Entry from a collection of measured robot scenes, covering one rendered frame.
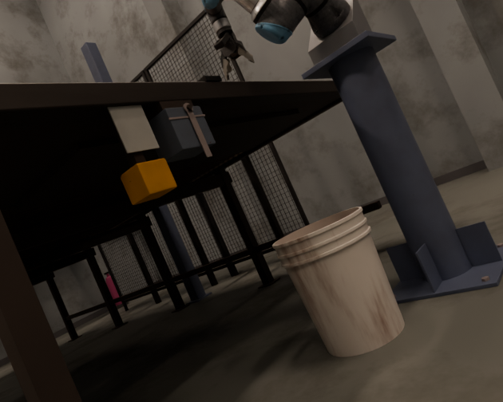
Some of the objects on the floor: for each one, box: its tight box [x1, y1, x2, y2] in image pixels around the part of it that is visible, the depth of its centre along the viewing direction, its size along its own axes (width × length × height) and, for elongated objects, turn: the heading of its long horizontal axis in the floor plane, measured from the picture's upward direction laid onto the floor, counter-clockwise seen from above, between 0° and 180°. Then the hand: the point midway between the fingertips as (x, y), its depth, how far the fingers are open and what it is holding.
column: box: [301, 30, 503, 304], centre depth 148 cm, size 38×38×87 cm
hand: (239, 72), depth 180 cm, fingers open, 14 cm apart
